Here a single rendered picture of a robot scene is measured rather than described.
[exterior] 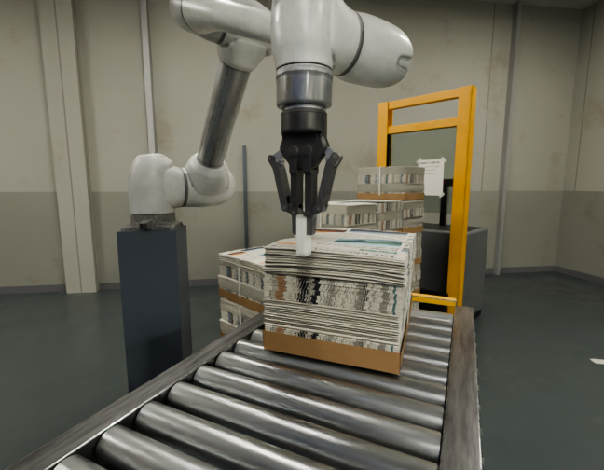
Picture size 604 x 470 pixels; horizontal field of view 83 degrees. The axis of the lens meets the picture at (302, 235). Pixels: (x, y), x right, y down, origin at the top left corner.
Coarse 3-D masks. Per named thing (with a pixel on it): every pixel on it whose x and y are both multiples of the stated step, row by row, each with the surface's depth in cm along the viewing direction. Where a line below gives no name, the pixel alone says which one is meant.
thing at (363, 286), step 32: (288, 256) 69; (320, 256) 66; (352, 256) 64; (384, 256) 62; (288, 288) 70; (320, 288) 68; (352, 288) 66; (384, 288) 64; (288, 320) 72; (320, 320) 69; (352, 320) 66; (384, 320) 64
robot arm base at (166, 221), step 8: (136, 216) 122; (144, 216) 122; (152, 216) 122; (160, 216) 124; (168, 216) 126; (136, 224) 122; (144, 224) 121; (152, 224) 122; (160, 224) 123; (168, 224) 124; (176, 224) 130
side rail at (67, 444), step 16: (256, 320) 92; (224, 336) 82; (240, 336) 82; (208, 352) 74; (176, 368) 67; (192, 368) 67; (144, 384) 62; (160, 384) 62; (128, 400) 57; (144, 400) 57; (160, 400) 60; (96, 416) 53; (112, 416) 53; (128, 416) 54; (80, 432) 50; (96, 432) 50; (48, 448) 47; (64, 448) 47; (80, 448) 47; (16, 464) 44; (32, 464) 44; (48, 464) 44
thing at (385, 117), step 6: (378, 108) 288; (384, 108) 284; (378, 114) 288; (384, 114) 284; (390, 114) 289; (378, 120) 289; (384, 120) 285; (390, 120) 290; (378, 126) 289; (384, 126) 286; (390, 126) 291; (378, 132) 290; (384, 132) 286; (378, 138) 290; (384, 138) 287; (390, 138) 292; (378, 144) 291; (384, 144) 287; (390, 144) 292; (378, 150) 292; (384, 150) 288; (390, 150) 293; (378, 156) 292; (384, 156) 288; (378, 162) 293; (384, 162) 289
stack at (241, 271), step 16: (224, 256) 166; (240, 256) 161; (256, 256) 161; (224, 272) 168; (240, 272) 158; (256, 272) 148; (224, 288) 170; (240, 288) 158; (256, 288) 150; (224, 304) 170; (224, 320) 173; (240, 320) 161
